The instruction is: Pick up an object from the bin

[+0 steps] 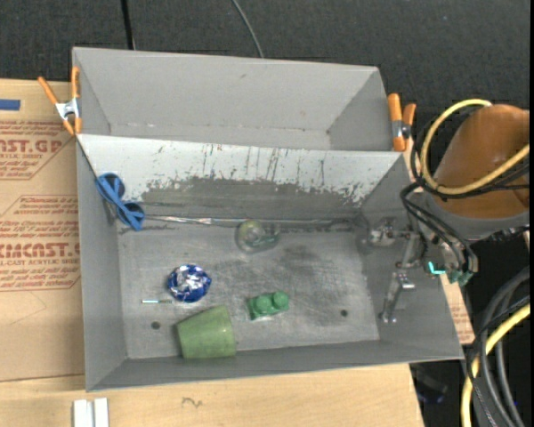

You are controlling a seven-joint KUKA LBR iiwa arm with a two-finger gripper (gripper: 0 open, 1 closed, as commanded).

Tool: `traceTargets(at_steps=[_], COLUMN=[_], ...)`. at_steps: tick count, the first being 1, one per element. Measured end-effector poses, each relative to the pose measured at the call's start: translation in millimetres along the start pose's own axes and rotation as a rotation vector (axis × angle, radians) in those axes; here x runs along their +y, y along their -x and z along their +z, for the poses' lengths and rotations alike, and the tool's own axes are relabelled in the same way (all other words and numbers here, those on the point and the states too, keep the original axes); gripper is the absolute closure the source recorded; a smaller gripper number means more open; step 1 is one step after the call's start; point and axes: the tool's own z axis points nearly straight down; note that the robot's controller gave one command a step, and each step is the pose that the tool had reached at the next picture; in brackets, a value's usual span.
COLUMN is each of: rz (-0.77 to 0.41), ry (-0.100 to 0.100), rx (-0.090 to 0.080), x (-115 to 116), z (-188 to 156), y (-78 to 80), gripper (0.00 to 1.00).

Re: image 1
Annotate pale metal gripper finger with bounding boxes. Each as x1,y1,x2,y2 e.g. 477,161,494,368
379,272,417,325
368,221,411,245

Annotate grey metal bin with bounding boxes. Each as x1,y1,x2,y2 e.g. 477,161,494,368
70,45,466,393

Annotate green toy brick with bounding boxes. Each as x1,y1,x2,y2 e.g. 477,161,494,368
245,291,291,322

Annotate clear glass cup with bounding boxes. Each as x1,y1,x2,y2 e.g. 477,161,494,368
234,219,280,254

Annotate green cup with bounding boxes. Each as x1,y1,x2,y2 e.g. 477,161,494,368
174,304,238,360

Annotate blue and white ball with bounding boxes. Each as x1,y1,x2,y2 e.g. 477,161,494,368
166,263,214,304

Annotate blue sunglasses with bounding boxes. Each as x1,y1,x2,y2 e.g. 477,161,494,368
94,172,146,232

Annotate brown cardboard board red print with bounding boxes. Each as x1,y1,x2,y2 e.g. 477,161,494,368
0,77,476,384

